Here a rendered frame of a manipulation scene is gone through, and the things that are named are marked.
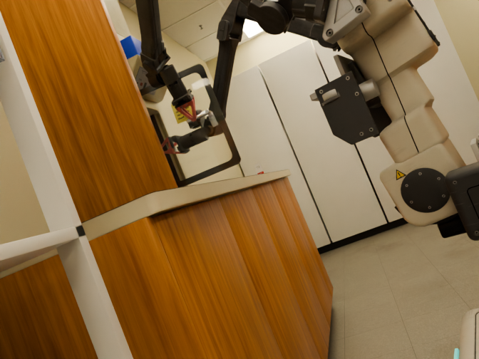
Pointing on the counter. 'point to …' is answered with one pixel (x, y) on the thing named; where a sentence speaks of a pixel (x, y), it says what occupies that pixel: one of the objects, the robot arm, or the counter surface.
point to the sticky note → (181, 114)
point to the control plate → (142, 77)
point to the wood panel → (88, 102)
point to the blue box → (131, 46)
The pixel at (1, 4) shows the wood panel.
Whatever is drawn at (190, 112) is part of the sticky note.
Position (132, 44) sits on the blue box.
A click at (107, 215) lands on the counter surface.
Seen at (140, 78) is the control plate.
